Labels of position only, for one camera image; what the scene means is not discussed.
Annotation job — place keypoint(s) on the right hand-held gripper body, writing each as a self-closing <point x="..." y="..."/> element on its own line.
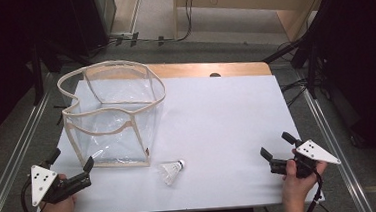
<point x="314" y="152"/>

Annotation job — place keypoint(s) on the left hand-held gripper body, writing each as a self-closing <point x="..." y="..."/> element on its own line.
<point x="42" y="183"/>

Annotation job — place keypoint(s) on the clear bag with beige trim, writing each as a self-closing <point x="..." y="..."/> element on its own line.
<point x="112" y="144"/>

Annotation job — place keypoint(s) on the white shuttlecock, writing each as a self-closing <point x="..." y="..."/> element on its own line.
<point x="172" y="170"/>

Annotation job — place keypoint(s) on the person's right hand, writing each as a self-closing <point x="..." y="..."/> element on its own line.
<point x="294" y="192"/>

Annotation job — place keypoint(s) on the white table cover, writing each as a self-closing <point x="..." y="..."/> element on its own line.
<point x="227" y="123"/>

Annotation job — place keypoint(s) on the black metal stand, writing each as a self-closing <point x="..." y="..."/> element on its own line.
<point x="311" y="67"/>
<point x="37" y="79"/>

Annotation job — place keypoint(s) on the dark grey cabinet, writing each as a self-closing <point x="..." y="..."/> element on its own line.
<point x="86" y="23"/>

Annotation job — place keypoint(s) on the light wooden shelf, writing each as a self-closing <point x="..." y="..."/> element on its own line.
<point x="235" y="5"/>

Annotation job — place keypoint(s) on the light wooden panel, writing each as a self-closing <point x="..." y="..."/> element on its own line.
<point x="125" y="10"/>

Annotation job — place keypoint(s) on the metal floor rail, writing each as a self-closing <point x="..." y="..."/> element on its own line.
<point x="13" y="165"/>
<point x="336" y="149"/>

